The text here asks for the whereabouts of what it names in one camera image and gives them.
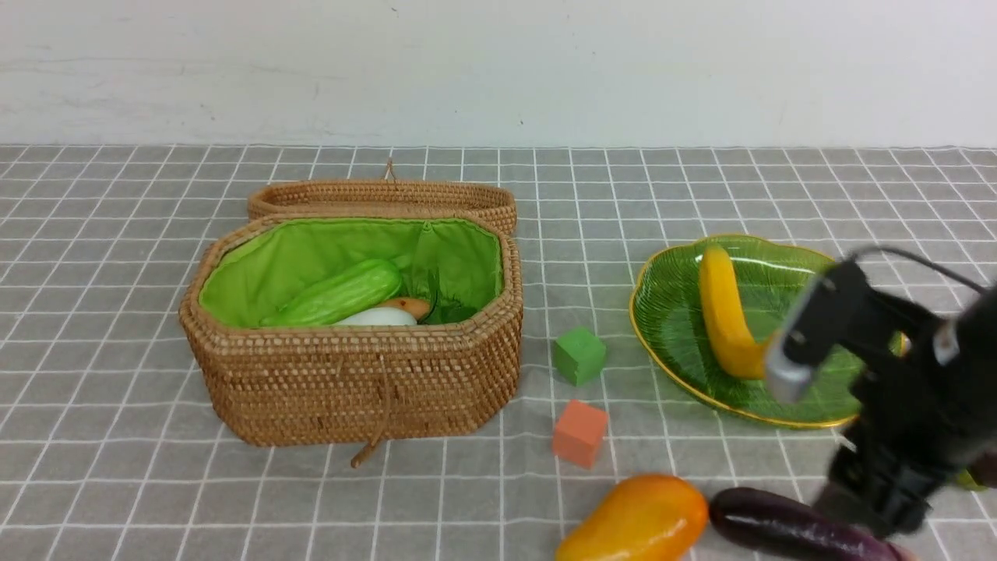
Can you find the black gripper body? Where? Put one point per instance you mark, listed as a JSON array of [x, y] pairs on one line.
[[920, 414]]

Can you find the purple eggplant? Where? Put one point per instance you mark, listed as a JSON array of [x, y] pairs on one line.
[[763, 521]]

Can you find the yellow banana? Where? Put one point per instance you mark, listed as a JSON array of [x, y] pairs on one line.
[[738, 353]]

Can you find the orange yellow mango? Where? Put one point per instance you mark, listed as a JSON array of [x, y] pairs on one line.
[[645, 517]]

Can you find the brown potato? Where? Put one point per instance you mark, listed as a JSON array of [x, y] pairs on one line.
[[418, 308]]

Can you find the white radish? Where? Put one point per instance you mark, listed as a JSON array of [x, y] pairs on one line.
[[380, 316]]

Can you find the green cucumber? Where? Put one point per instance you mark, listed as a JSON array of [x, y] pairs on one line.
[[358, 288]]

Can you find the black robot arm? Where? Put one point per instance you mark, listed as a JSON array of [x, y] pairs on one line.
[[926, 411]]

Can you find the dark purple mangosteen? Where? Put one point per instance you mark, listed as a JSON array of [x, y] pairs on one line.
[[980, 474]]

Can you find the green glass plate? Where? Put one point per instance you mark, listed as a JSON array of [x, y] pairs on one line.
[[665, 313]]

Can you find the orange foam block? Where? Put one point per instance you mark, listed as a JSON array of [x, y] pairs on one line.
[[579, 433]]

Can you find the green foam block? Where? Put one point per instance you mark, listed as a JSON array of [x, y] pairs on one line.
[[579, 355]]

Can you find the woven wicker basket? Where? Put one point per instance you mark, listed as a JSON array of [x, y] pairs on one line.
[[308, 385]]

